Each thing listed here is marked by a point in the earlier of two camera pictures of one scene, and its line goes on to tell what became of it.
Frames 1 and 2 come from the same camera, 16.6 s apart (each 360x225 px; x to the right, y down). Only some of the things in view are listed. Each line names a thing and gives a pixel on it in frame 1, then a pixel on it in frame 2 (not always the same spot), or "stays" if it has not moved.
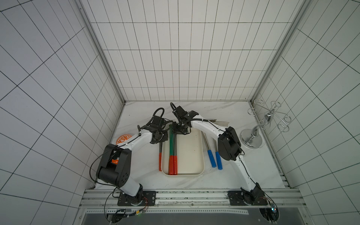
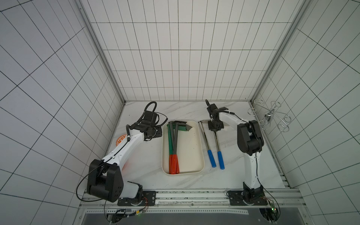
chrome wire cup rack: x=251 y=138 stays
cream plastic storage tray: x=190 y=154 stays
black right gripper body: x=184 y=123 → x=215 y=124
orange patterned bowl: x=123 y=138 stays
